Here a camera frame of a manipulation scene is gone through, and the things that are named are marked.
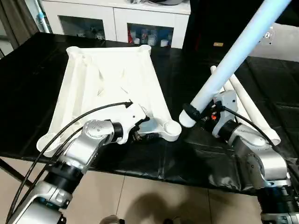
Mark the white plastic table top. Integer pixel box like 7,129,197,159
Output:
37,44,182,153

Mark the white plastic table leg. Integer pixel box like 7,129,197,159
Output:
223,82,263,137
178,0,293,129
228,74,282,147
210,65,226,94

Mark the light grey cushion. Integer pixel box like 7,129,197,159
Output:
247,22,299,62

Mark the white glass-door cabinet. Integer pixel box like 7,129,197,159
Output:
39,0,192,50

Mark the black work mat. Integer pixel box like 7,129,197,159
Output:
0,32,299,194

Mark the black stand leg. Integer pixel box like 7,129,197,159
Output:
0,158,34,188

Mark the grey curtain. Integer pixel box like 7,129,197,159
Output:
0,0,43,47

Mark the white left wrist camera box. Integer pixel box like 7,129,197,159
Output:
118,100,151,141

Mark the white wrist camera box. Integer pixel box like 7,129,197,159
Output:
118,100,151,141
212,91,240,127

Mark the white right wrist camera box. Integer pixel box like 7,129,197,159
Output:
212,91,240,127

